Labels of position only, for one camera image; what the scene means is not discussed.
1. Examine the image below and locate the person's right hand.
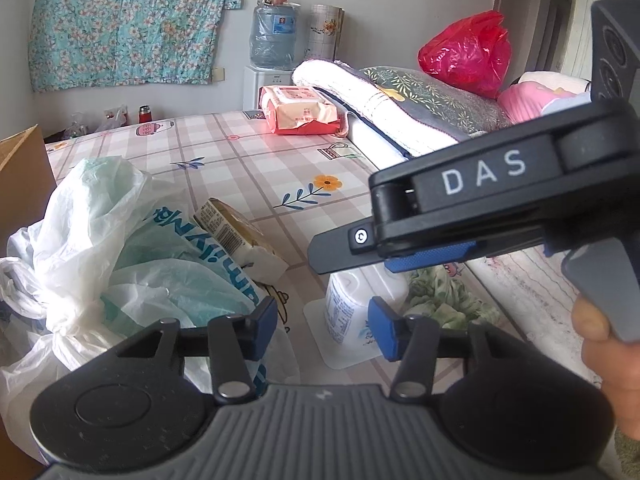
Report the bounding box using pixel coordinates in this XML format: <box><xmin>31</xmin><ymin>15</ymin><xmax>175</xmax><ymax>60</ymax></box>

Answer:
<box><xmin>571</xmin><ymin>292</ymin><xmax>640</xmax><ymax>441</ymax></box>

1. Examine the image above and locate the grey quilt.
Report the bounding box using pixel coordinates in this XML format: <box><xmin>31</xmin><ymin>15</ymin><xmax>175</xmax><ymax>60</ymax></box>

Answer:
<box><xmin>335</xmin><ymin>61</ymin><xmax>481</xmax><ymax>161</ymax></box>

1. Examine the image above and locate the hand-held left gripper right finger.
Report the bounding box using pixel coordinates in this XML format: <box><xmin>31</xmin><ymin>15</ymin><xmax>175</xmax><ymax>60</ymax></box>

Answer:
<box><xmin>366</xmin><ymin>296</ymin><xmax>516</xmax><ymax>403</ymax></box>

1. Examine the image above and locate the white plastic container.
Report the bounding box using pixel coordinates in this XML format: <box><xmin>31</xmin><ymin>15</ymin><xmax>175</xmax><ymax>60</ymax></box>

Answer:
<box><xmin>304</xmin><ymin>265</ymin><xmax>411</xmax><ymax>371</ymax></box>

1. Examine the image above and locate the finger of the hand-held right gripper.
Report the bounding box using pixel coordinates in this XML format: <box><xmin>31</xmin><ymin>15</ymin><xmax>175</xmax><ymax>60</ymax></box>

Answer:
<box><xmin>307</xmin><ymin>220</ymin><xmax>478</xmax><ymax>276</ymax></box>

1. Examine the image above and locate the pink and blue pillow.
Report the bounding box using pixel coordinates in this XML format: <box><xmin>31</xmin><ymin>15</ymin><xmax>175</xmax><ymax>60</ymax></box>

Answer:
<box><xmin>497</xmin><ymin>71</ymin><xmax>593</xmax><ymax>126</ymax></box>

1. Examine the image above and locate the beige barcode packet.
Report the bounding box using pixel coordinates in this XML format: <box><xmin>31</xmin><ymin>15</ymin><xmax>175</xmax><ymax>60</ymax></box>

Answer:
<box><xmin>192</xmin><ymin>197</ymin><xmax>290</xmax><ymax>283</ymax></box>

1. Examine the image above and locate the green floral scrunchie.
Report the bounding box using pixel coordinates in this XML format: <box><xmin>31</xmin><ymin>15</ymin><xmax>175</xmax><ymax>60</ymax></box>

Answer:
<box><xmin>402</xmin><ymin>265</ymin><xmax>501</xmax><ymax>331</ymax></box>

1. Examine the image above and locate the white door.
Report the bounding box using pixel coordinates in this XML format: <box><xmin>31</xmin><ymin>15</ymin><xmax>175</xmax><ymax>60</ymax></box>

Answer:
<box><xmin>500</xmin><ymin>0</ymin><xmax>640</xmax><ymax>91</ymax></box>

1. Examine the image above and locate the pink wet wipes pack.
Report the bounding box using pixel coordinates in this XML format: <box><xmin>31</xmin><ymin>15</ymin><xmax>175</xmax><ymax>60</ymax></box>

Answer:
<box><xmin>258</xmin><ymin>85</ymin><xmax>342</xmax><ymax>136</ymax></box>

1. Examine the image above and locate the brown cardboard box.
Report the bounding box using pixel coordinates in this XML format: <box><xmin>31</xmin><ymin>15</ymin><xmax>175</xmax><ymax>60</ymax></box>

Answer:
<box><xmin>0</xmin><ymin>125</ymin><xmax>58</xmax><ymax>480</ymax></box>

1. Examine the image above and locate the green leaf print pillow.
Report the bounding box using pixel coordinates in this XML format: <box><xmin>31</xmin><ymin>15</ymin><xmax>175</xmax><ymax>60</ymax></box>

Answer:
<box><xmin>360</xmin><ymin>65</ymin><xmax>511</xmax><ymax>136</ymax></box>

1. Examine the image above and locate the white water dispenser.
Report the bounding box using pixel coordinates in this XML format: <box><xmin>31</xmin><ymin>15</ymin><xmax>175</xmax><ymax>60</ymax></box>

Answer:
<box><xmin>243</xmin><ymin>65</ymin><xmax>296</xmax><ymax>111</ymax></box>

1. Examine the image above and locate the blue water jug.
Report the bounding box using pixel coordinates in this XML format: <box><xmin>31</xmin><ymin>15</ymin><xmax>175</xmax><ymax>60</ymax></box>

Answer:
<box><xmin>249</xmin><ymin>2</ymin><xmax>302</xmax><ymax>70</ymax></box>

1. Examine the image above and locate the checked pink bed sheet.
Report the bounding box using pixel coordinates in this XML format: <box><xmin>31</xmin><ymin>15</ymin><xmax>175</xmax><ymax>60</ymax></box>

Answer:
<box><xmin>42</xmin><ymin>110</ymin><xmax>616</xmax><ymax>461</ymax></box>

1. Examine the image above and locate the red plastic bag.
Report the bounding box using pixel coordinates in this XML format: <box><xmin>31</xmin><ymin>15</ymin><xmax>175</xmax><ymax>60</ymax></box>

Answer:
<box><xmin>418</xmin><ymin>10</ymin><xmax>512</xmax><ymax>100</ymax></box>

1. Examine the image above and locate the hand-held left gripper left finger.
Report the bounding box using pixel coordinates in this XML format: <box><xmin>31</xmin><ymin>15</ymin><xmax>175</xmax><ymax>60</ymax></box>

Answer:
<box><xmin>117</xmin><ymin>296</ymin><xmax>278</xmax><ymax>406</ymax></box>

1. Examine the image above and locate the white plastic shopping bag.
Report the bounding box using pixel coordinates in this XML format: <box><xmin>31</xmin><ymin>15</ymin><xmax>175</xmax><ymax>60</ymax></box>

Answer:
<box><xmin>0</xmin><ymin>156</ymin><xmax>301</xmax><ymax>461</ymax></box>

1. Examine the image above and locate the teal floral hanging cloth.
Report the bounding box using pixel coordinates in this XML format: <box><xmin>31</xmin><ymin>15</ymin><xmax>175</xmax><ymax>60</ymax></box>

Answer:
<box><xmin>27</xmin><ymin>0</ymin><xmax>247</xmax><ymax>93</ymax></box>

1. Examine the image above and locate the clear plastic bag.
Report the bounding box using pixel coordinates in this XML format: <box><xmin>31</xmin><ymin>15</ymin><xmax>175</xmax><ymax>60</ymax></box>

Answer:
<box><xmin>62</xmin><ymin>112</ymin><xmax>93</xmax><ymax>140</ymax></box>
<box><xmin>95</xmin><ymin>105</ymin><xmax>128</xmax><ymax>133</ymax></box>

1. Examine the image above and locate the patterned paper roll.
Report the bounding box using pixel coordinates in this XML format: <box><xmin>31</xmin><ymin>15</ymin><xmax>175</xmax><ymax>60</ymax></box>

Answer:
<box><xmin>304</xmin><ymin>4</ymin><xmax>346</xmax><ymax>61</ymax></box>

